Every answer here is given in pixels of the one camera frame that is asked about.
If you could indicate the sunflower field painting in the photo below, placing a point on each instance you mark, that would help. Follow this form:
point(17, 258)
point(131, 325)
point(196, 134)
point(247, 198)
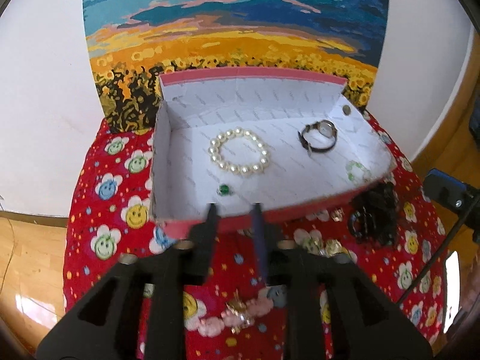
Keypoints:
point(132, 43)

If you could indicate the brown strap wristwatch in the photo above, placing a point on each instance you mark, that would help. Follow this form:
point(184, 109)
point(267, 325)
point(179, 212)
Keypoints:
point(319, 137)

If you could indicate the small silver gold earring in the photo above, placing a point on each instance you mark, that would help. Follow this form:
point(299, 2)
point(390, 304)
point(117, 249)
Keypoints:
point(337, 215)

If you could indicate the green bead earring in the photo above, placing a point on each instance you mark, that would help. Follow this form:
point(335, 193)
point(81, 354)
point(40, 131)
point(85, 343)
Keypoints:
point(225, 190)

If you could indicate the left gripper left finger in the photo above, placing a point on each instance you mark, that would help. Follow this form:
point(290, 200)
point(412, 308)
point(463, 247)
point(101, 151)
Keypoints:
point(104, 323)

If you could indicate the pink hair clip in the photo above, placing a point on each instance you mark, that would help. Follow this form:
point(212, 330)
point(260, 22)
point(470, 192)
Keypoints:
point(238, 315)

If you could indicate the black hair claw with mesh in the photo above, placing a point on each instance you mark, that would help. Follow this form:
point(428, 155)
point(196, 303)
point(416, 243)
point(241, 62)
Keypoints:
point(374, 217)

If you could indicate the red smiley flower tablecloth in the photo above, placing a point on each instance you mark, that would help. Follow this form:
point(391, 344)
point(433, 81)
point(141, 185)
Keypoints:
point(108, 218)

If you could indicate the pink cardboard box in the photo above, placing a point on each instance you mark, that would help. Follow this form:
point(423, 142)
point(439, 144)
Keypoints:
point(239, 126)

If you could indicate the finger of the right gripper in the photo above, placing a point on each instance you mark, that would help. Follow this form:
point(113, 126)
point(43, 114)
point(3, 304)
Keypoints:
point(458, 197)

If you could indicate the gold pearl earring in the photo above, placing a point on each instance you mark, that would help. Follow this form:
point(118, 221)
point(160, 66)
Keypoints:
point(331, 248)

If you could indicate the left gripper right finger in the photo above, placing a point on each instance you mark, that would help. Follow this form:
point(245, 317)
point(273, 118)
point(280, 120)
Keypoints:
point(331, 304)

